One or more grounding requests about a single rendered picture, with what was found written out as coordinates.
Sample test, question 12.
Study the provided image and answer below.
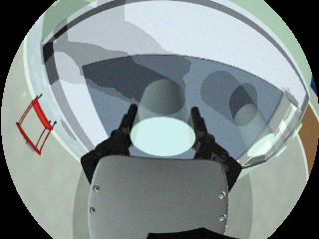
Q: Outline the clear glass jar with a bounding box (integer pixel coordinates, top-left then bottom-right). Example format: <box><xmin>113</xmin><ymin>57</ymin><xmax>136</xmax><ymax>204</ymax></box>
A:
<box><xmin>283</xmin><ymin>107</ymin><xmax>302</xmax><ymax>138</ymax></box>
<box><xmin>131</xmin><ymin>80</ymin><xmax>195</xmax><ymax>156</ymax></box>
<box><xmin>270</xmin><ymin>129</ymin><xmax>287</xmax><ymax>157</ymax></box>
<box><xmin>234</xmin><ymin>104</ymin><xmax>274</xmax><ymax>156</ymax></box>

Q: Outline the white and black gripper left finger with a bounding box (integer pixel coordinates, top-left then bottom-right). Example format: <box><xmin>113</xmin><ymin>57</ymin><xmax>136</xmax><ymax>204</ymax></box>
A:
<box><xmin>80</xmin><ymin>104</ymin><xmax>138</xmax><ymax>185</ymax></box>

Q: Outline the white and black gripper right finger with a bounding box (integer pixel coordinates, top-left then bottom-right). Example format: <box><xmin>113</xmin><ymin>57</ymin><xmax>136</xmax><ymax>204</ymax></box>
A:
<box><xmin>190</xmin><ymin>107</ymin><xmax>242</xmax><ymax>193</ymax></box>

